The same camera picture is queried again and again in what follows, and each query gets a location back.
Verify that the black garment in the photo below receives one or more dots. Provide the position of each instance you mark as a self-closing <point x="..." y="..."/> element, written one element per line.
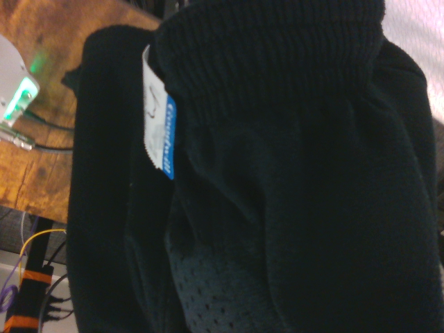
<point x="277" y="190"/>

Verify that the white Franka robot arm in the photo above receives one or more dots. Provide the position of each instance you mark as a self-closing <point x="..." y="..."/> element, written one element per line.
<point x="14" y="79"/>

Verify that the rustic wooden side table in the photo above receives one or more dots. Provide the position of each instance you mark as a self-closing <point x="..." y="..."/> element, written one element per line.
<point x="45" y="173"/>

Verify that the white patterned duvet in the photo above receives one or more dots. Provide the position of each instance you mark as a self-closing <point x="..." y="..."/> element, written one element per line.
<point x="416" y="45"/>

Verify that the black post with orange tape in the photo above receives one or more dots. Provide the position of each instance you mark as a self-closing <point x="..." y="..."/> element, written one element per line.
<point x="31" y="288"/>

